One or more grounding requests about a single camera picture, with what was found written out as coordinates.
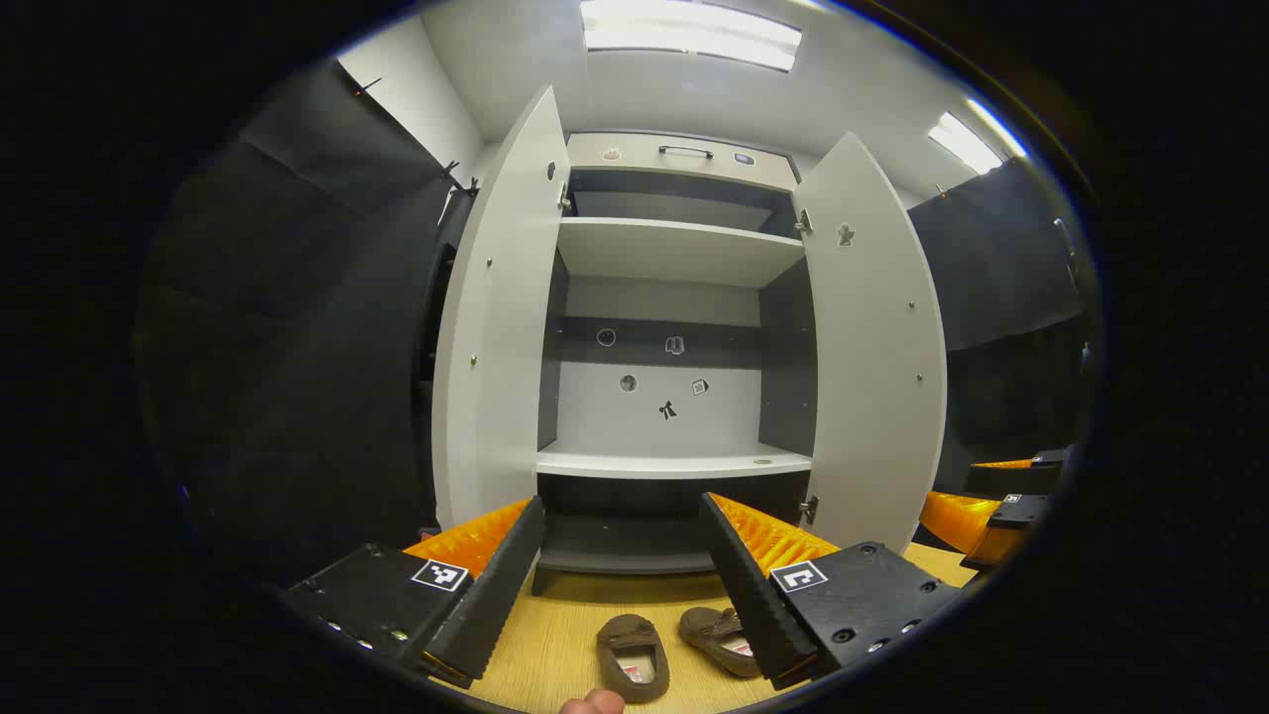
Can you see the narrow ceiling light panel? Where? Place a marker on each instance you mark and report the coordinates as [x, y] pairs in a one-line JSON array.
[[967, 144]]

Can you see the white cabinet door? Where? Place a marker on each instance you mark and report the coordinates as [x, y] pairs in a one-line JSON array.
[[872, 377], [496, 297]]

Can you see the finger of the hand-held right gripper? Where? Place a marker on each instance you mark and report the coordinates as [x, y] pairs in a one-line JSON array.
[[1016, 526], [1011, 481]]

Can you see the brown fuzzy shoe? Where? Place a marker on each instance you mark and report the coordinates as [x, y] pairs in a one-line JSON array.
[[625, 633], [709, 627]]

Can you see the large ceiling light panel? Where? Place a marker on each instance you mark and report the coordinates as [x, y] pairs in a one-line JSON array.
[[689, 35]]

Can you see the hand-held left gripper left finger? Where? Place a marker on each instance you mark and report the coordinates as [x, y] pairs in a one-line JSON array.
[[496, 585]]

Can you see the white shoe cabinet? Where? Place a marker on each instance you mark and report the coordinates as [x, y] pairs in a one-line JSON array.
[[674, 248]]

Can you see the white cabinet drawer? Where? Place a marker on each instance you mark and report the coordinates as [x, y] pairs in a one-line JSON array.
[[644, 161]]

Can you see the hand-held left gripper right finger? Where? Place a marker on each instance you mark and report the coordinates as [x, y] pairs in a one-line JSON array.
[[749, 585]]

